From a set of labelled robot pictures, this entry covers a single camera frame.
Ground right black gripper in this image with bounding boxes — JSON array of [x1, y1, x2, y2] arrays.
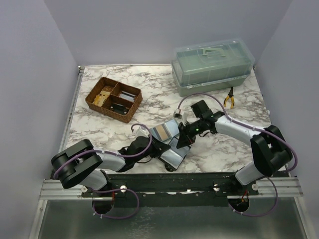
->
[[176, 119, 205, 149]]

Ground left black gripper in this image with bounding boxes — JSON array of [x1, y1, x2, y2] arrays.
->
[[134, 134, 170, 163]]

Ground black leather card holder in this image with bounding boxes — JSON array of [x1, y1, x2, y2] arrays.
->
[[159, 137, 191, 172]]

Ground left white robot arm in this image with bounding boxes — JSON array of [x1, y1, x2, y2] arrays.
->
[[51, 136, 171, 197]]

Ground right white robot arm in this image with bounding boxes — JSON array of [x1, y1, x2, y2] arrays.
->
[[176, 100, 293, 195]]

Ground silver card in basket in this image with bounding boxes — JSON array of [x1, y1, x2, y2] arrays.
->
[[119, 91, 136, 102]]

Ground gold cards in basket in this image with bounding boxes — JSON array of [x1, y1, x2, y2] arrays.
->
[[93, 91, 110, 107]]

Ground black item in basket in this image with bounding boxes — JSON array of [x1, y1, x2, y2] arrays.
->
[[110, 103, 129, 115]]

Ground brown woven divided basket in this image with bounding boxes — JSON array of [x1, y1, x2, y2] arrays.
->
[[85, 77, 143, 123]]

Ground green plastic storage box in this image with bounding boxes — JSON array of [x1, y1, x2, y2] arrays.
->
[[171, 38, 255, 97]]

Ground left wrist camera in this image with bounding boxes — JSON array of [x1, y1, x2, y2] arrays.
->
[[135, 126, 149, 138]]

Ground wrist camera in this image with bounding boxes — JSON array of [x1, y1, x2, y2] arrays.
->
[[173, 109, 189, 126], [135, 126, 149, 138]]

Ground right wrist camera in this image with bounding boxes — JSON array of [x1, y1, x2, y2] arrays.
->
[[173, 109, 189, 126]]

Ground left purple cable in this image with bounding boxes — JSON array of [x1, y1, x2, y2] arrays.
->
[[52, 123, 153, 220]]

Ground purple cable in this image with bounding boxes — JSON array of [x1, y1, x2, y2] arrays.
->
[[176, 93, 295, 217], [52, 123, 153, 220]]

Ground black metal base rail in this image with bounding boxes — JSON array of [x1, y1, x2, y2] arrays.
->
[[51, 170, 262, 209]]

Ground yellow handled pliers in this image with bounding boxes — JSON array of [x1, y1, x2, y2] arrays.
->
[[224, 87, 235, 109]]

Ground aluminium frame rail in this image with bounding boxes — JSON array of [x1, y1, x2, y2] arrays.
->
[[58, 66, 85, 153]]

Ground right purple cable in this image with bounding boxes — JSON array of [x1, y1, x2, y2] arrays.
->
[[176, 93, 295, 217]]

